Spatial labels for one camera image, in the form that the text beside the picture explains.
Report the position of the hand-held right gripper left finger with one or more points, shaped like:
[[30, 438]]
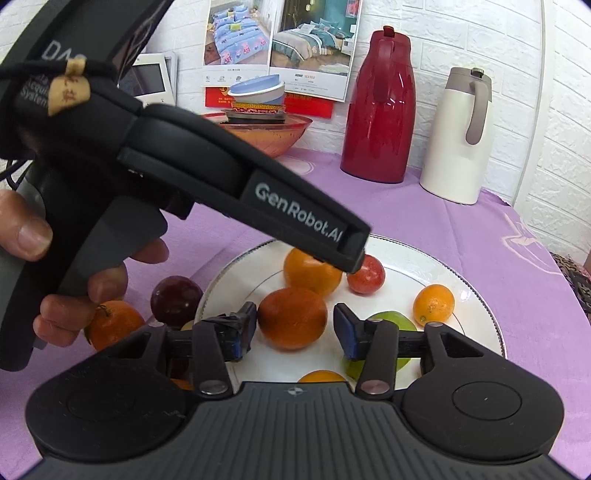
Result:
[[240, 341]]

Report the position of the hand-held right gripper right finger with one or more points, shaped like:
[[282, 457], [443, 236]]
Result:
[[348, 337]]

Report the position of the small kumquat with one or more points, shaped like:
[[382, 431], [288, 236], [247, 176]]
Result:
[[322, 377], [433, 304]]

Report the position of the large green fruit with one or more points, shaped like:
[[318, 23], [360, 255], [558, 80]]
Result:
[[403, 321]]

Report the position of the small red fruit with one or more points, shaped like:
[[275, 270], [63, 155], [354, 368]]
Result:
[[367, 277]]

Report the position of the white plate with blue rim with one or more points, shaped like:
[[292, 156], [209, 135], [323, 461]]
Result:
[[406, 272]]

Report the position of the person's left hand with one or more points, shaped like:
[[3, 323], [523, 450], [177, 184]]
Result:
[[27, 230]]

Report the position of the small brown longan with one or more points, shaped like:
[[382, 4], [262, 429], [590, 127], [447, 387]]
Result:
[[187, 326]]

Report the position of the dark red plum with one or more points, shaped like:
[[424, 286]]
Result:
[[176, 300]]

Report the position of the white water dispenser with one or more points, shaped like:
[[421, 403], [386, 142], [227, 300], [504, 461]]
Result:
[[157, 76]]

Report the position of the patterned bowl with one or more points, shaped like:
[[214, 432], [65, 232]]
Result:
[[258, 113]]

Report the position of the orange glass bowl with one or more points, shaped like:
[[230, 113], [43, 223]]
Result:
[[277, 138]]

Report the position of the blue lidded bowl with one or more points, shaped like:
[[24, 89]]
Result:
[[256, 90]]

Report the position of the orange with stem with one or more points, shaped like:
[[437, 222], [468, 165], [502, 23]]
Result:
[[117, 325]]

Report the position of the beige tag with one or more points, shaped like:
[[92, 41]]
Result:
[[69, 87]]

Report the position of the red paper sheet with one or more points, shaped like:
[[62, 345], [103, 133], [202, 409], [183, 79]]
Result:
[[314, 107]]

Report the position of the purple tablecloth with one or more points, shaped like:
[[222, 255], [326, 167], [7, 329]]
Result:
[[461, 240]]

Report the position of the red thermos jug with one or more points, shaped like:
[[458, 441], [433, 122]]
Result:
[[378, 115]]

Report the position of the white thermos jug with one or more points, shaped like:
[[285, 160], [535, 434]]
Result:
[[448, 138]]

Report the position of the dark patterned cloth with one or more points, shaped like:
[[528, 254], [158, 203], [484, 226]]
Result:
[[577, 281]]

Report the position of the wall poster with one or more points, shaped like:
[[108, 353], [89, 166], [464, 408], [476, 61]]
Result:
[[300, 46]]

